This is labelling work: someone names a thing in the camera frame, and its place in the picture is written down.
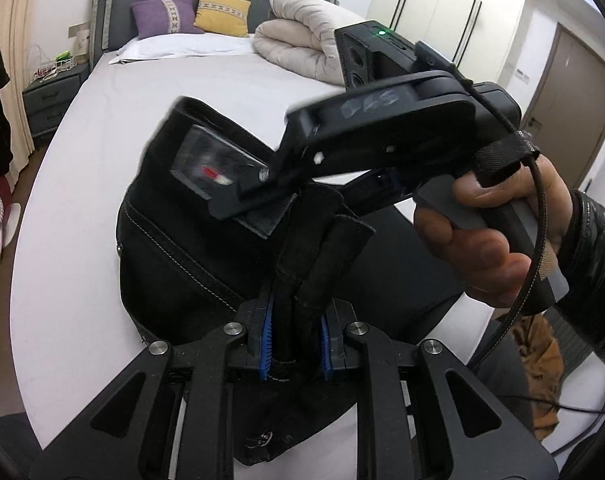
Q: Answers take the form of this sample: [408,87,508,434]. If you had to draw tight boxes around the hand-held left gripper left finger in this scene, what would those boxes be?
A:
[30,296,278,480]

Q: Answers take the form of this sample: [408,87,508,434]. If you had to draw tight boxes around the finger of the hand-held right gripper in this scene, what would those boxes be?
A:
[210,145,328,222]
[236,194,297,239]

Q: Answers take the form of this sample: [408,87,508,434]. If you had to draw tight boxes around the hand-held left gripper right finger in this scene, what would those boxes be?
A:
[319,300,558,480]

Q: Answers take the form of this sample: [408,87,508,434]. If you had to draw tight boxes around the black denim pants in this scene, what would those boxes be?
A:
[115,95,483,468]

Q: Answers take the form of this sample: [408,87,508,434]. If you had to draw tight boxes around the person's right forearm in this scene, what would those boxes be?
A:
[552,187,605,361]

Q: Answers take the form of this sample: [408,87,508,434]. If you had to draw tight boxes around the person's right hand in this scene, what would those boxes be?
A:
[413,152,575,311]

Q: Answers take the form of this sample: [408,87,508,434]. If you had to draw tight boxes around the rolled beige duvet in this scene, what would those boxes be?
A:
[254,0,378,86]

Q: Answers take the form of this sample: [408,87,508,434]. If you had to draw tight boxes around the white wardrobe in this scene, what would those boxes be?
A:
[367,0,530,86]

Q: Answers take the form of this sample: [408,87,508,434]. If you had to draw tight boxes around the white pillow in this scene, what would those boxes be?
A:
[108,34,258,65]

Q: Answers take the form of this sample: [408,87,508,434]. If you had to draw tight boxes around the bed with white sheet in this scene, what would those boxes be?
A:
[10,52,533,466]

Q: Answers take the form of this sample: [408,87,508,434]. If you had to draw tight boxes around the yellow cushion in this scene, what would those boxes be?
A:
[193,0,253,38]

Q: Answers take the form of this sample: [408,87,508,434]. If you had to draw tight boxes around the brown room door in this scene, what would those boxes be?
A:
[519,22,605,191]

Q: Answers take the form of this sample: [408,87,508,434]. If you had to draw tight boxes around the purple cushion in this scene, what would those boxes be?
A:
[130,0,206,41]

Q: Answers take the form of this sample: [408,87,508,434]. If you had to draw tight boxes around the brown cloth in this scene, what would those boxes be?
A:
[509,317,563,441]

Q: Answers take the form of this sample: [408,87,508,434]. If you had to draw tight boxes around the grey nightstand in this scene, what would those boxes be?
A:
[21,67,90,138]

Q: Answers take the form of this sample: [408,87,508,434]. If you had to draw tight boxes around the white card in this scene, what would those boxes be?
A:
[72,30,92,65]

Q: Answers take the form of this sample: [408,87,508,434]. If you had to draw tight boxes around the beige curtain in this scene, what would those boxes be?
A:
[0,0,38,191]

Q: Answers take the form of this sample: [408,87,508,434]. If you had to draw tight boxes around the black braided cable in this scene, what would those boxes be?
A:
[452,75,550,371]

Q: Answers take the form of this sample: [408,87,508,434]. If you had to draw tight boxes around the wire basket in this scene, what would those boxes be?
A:
[30,45,58,81]

